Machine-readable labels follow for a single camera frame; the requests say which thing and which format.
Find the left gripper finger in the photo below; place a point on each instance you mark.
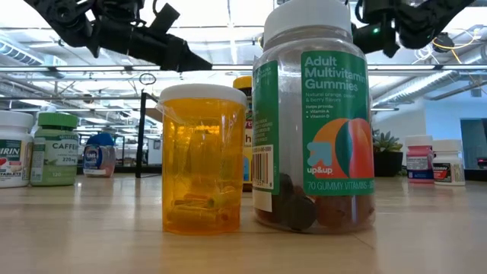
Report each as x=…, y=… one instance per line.
x=182, y=57

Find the brown bottle yellow cap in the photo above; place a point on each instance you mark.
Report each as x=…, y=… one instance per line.
x=248, y=85

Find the multivitamin gummies bottle green label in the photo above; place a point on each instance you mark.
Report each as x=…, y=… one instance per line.
x=335, y=114

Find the orange pill vial white cap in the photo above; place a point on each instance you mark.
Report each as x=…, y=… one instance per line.
x=201, y=163

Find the Tums bottle blue cap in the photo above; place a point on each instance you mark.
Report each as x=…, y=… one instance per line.
x=99, y=156

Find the white bottle red label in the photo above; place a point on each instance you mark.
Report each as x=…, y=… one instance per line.
x=449, y=167

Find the white aspirin bottle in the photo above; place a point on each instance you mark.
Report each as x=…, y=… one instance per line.
x=15, y=152

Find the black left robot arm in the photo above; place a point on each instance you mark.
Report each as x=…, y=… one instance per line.
x=64, y=19

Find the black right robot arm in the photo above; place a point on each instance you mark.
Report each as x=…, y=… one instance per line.
x=426, y=23

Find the wooden shelf black legs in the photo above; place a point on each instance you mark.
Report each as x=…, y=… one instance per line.
x=141, y=152

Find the black round ceiling device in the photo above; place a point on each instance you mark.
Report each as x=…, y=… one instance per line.
x=443, y=41

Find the succulent plant black pot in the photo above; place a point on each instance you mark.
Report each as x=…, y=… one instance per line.
x=388, y=163

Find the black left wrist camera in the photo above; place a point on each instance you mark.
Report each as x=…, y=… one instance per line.
x=164, y=18

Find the grey ventilation duct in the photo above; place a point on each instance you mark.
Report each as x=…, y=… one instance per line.
x=19, y=53
x=418, y=85

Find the black table frame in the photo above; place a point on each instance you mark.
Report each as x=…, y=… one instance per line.
x=129, y=170

